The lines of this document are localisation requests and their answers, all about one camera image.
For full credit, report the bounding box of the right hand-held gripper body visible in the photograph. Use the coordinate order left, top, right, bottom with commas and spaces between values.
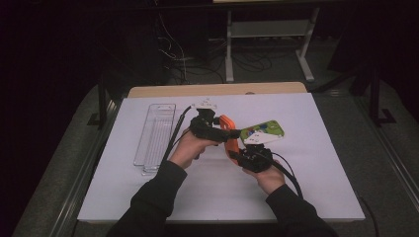
239, 131, 282, 174

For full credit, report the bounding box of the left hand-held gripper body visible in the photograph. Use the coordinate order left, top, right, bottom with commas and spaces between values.
190, 97, 231, 143

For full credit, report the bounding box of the orange phone case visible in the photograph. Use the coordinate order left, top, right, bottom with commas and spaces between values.
217, 114, 242, 166

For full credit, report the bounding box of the green cartoon phone case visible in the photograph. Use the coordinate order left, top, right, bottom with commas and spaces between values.
239, 119, 286, 146

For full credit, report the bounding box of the clear plastic tray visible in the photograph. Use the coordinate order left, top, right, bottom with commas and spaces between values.
132, 103, 178, 177

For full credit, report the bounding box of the person's right hand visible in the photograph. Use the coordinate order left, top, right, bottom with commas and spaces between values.
242, 163, 287, 196

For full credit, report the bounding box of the person's left hand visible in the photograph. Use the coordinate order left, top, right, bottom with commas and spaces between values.
168, 129, 216, 171

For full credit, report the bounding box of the white-framed desk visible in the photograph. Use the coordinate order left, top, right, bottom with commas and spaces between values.
211, 0, 322, 83

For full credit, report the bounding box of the black metal stand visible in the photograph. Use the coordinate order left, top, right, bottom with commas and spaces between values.
368, 65, 398, 128
86, 75, 111, 128

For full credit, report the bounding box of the right hand-held gripper black cable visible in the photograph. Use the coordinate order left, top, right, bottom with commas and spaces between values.
263, 151, 304, 200

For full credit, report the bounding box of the bundle of floor cables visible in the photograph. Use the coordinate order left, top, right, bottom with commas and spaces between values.
153, 13, 275, 85

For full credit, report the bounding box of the metal rail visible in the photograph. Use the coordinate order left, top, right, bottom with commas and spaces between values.
354, 95, 419, 211
48, 98, 122, 237

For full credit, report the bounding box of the black floor cable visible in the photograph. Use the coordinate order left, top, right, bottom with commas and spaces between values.
357, 196, 380, 237

